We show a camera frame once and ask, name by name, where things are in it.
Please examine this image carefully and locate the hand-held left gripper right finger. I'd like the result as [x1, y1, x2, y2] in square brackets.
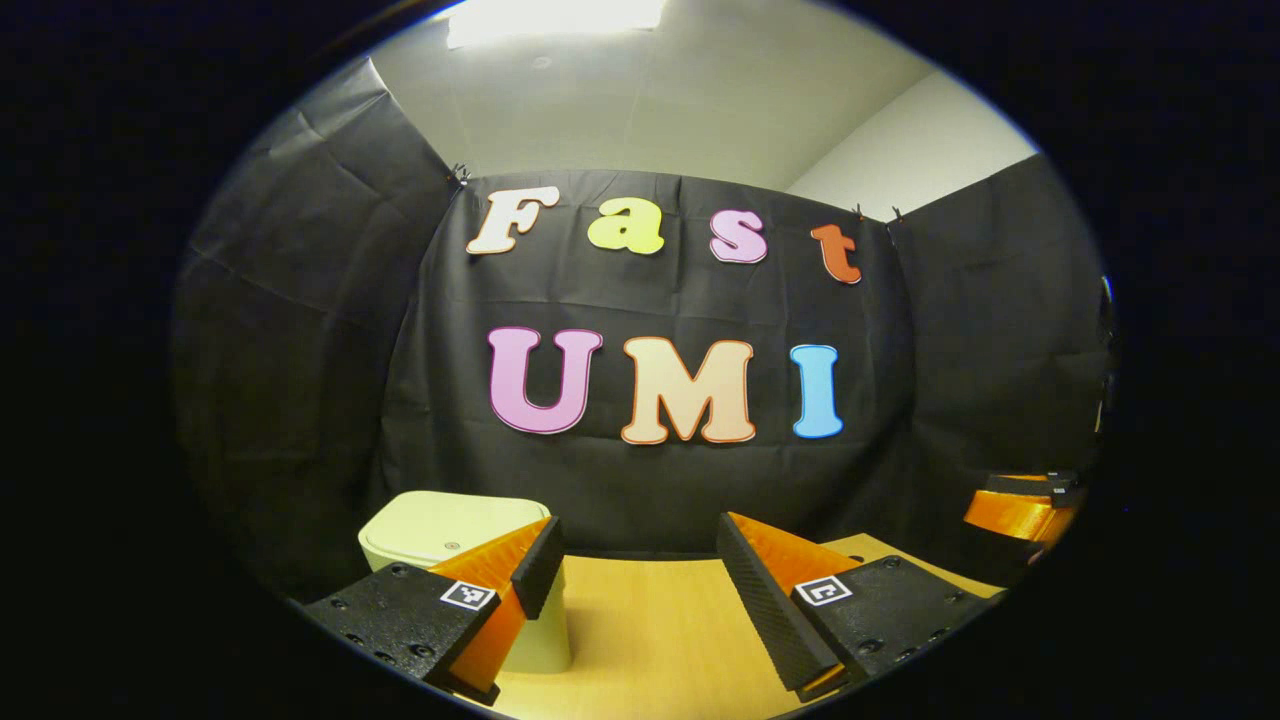
[716, 512, 986, 704]

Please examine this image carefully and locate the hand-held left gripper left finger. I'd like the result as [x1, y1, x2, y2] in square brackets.
[300, 516, 566, 706]

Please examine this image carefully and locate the green desktop garbage bin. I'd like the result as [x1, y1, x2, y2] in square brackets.
[358, 490, 573, 675]

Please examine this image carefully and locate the black backdrop cloth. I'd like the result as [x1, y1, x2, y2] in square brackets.
[170, 55, 1111, 601]

